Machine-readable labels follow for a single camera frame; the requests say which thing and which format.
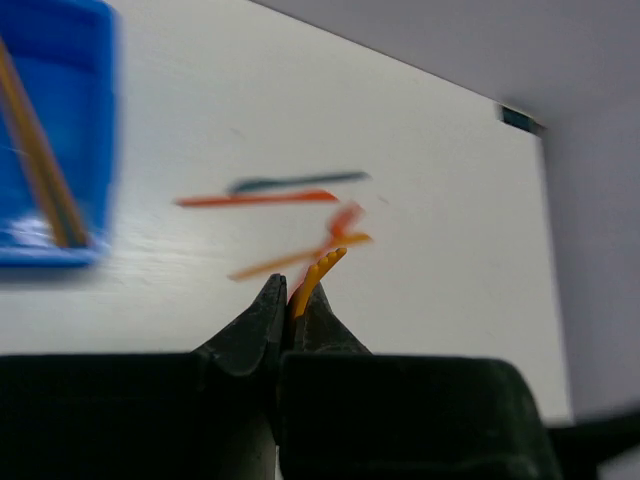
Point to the red-orange plastic knife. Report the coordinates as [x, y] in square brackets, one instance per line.
[307, 196]

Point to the dark blue plastic knife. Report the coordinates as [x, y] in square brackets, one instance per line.
[258, 184]

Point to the orange plastic fork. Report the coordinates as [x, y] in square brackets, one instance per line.
[315, 273]

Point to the orange plastic knife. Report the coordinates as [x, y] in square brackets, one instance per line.
[275, 265]

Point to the red-orange plastic fork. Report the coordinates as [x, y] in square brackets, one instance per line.
[338, 230]

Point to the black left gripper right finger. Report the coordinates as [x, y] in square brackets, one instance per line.
[346, 413]

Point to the black logo sticker right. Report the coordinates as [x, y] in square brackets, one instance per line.
[519, 120]

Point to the blue divided plastic tray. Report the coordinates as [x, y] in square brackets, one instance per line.
[67, 56]

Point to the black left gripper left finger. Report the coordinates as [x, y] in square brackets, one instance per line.
[201, 414]

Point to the orange chopstick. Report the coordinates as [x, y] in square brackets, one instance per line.
[13, 88]

